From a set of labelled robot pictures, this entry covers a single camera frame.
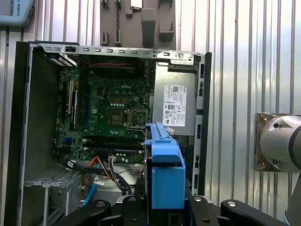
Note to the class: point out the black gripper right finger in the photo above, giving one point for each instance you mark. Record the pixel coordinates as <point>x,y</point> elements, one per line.
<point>202,212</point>

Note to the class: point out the black PC case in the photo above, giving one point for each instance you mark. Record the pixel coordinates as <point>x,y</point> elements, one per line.
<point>11,141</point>

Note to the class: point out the grey parts rack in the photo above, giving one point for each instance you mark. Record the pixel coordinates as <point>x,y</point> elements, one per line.
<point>136,23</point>

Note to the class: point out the green motherboard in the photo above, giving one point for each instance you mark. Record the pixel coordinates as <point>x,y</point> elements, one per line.
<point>105,94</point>

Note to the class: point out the metal disk bay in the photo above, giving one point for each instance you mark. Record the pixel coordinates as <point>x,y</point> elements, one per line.
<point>61,188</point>

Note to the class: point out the installed RAM stick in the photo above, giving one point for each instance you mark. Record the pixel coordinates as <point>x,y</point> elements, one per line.
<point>113,149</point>

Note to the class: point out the metal socket cover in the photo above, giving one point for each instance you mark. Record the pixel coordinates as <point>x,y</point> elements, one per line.
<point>127,117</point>

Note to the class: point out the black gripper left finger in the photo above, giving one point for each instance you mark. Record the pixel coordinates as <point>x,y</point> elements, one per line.
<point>131,212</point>

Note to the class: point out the pale blue teach pendant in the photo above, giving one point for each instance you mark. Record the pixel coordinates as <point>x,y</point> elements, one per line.
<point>11,20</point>

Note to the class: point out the hard disk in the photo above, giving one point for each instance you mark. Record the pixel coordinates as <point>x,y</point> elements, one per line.
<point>168,186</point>

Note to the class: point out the black RAM slot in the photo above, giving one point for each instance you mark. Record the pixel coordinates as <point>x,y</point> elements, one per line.
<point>113,140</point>

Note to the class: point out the grey power supply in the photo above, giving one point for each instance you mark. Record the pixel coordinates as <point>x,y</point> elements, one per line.
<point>160,99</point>

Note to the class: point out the CPU socket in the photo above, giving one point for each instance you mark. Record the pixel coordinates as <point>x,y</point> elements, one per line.
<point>116,117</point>

